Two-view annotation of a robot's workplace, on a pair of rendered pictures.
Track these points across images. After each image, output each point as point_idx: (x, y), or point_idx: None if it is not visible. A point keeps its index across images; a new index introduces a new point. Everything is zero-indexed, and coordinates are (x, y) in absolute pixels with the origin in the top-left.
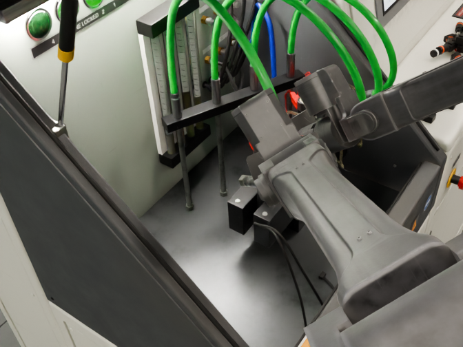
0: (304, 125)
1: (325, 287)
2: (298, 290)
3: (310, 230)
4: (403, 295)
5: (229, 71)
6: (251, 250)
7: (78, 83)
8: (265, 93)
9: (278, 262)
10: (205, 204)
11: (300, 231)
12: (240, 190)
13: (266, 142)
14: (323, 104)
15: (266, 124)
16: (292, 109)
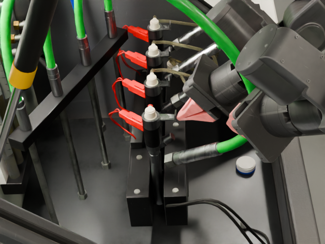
0: (209, 71)
1: (254, 236)
2: None
3: None
4: None
5: (40, 57)
6: (156, 239)
7: None
8: (289, 29)
9: (192, 236)
10: (71, 217)
11: (188, 195)
12: (130, 178)
13: (315, 84)
14: (248, 37)
15: (307, 64)
16: (108, 74)
